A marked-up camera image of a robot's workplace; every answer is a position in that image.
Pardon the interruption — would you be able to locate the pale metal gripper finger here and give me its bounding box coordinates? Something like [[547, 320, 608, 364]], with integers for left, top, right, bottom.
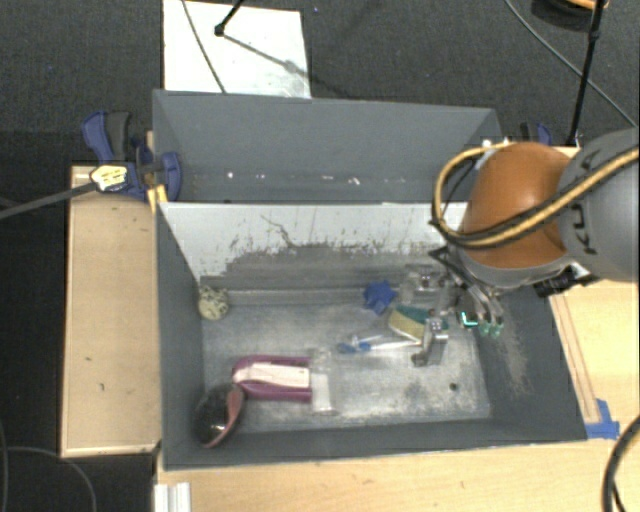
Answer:
[[410, 318, 450, 369], [399, 264, 446, 307]]

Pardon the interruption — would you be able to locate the yellow and green sponge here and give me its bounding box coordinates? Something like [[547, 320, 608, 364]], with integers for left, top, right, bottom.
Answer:
[[387, 305, 430, 341]]

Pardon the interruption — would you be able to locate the blue toy figure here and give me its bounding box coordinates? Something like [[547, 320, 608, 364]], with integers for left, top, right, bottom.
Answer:
[[361, 279, 399, 316]]

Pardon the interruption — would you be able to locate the white and blue toothbrush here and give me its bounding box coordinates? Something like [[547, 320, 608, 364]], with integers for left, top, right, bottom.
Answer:
[[336, 333, 422, 355]]

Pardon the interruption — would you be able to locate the grey metal bin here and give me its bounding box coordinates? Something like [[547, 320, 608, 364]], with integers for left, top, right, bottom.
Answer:
[[151, 88, 589, 471]]

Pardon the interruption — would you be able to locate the clear plastic packet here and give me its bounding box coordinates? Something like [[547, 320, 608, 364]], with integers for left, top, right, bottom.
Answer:
[[310, 372, 335, 414]]

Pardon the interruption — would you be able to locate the cream speckled ball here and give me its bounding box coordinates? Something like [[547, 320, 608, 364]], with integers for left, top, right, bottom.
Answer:
[[197, 284, 232, 321]]

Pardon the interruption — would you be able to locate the pale wood board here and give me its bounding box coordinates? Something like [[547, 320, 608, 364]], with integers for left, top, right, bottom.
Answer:
[[59, 164, 164, 459]]

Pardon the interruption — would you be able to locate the black cylinder on white bracket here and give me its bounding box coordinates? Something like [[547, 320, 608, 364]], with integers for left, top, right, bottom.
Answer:
[[531, 263, 592, 299]]

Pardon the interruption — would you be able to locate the purple handled tool with label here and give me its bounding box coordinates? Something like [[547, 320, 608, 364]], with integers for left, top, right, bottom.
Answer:
[[231, 354, 314, 402]]

